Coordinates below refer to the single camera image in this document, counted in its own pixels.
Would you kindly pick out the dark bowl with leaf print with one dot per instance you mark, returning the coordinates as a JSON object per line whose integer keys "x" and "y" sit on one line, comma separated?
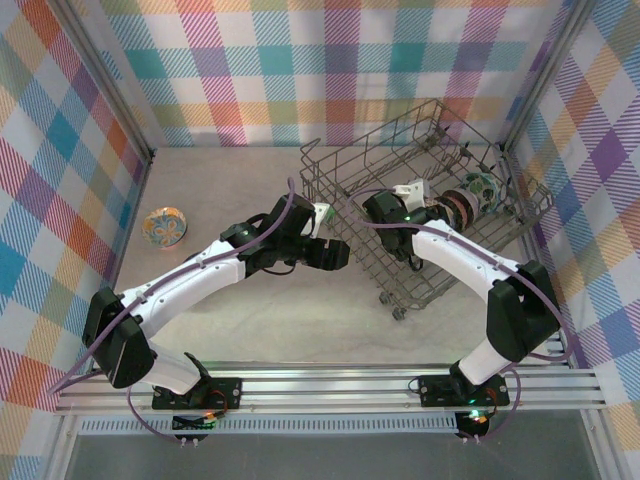
{"x": 459, "y": 210}

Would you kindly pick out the green leaf pattern bowl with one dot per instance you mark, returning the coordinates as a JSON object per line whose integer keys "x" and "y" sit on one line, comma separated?
{"x": 480, "y": 189}

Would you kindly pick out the orange blue flower bowl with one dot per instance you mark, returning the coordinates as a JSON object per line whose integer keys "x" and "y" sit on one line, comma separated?
{"x": 165, "y": 227}

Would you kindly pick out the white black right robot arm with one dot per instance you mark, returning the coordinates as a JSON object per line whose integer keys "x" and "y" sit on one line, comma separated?
{"x": 465, "y": 255}

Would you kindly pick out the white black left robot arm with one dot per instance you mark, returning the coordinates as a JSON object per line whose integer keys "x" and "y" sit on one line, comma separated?
{"x": 190, "y": 285}

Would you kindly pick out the right controller board with LEDs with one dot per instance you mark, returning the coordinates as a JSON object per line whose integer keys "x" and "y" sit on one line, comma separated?
{"x": 475, "y": 420}

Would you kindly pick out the controller board with leds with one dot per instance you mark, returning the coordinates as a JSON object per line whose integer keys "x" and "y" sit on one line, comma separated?
{"x": 475, "y": 420}
{"x": 192, "y": 424}

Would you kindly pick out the left controller board with LEDs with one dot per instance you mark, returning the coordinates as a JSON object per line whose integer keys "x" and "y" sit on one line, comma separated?
{"x": 192, "y": 424}

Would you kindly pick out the aluminium mounting rail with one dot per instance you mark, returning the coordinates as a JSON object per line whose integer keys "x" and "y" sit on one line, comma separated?
{"x": 325, "y": 390}

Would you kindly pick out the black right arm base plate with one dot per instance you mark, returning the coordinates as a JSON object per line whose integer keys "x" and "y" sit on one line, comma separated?
{"x": 435, "y": 390}

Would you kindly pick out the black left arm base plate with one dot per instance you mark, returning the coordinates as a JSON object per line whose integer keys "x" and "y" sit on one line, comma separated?
{"x": 225, "y": 392}

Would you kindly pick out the aluminium frame post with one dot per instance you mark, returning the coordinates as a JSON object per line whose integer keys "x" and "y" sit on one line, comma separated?
{"x": 545, "y": 75}
{"x": 100, "y": 75}

